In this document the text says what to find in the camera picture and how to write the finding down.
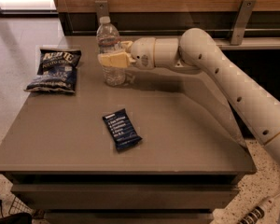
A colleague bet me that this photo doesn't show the dark blue snack bar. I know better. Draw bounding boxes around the dark blue snack bar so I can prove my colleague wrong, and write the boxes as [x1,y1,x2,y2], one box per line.
[103,109,142,151]

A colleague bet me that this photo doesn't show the blue potato chips bag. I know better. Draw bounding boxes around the blue potato chips bag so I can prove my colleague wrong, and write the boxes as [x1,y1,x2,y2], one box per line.
[25,48,81,93]

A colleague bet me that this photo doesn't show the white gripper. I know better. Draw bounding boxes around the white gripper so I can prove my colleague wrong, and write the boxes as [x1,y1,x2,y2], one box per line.
[98,37,156,69]

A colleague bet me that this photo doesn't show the black wire basket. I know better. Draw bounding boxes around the black wire basket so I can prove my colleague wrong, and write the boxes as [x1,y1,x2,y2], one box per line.
[0,199,33,224]

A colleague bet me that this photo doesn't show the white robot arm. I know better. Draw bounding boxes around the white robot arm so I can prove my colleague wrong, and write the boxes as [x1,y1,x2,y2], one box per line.
[97,28,280,165]

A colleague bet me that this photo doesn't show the clear plastic water bottle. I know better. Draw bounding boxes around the clear plastic water bottle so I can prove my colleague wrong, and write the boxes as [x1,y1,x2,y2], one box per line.
[96,16,125,86]

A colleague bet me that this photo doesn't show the right metal bracket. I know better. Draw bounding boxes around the right metal bracket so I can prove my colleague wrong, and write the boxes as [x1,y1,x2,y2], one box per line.
[230,0,257,46]

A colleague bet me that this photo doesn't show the metal rail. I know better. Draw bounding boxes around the metal rail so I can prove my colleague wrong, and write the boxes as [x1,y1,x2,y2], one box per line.
[66,28,280,36]

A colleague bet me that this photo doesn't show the left metal bracket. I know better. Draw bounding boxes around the left metal bracket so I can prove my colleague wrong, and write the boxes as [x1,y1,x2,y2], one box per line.
[95,0,111,36]

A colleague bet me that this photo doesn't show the grey table with drawers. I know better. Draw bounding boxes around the grey table with drawers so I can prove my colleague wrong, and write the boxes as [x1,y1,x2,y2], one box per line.
[0,37,256,224]

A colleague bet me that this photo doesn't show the white power strip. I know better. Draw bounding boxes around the white power strip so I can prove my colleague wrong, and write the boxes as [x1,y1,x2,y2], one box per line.
[237,192,280,224]

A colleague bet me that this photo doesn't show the metal bracket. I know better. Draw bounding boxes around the metal bracket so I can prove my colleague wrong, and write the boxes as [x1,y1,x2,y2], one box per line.
[230,0,257,46]
[95,0,111,36]

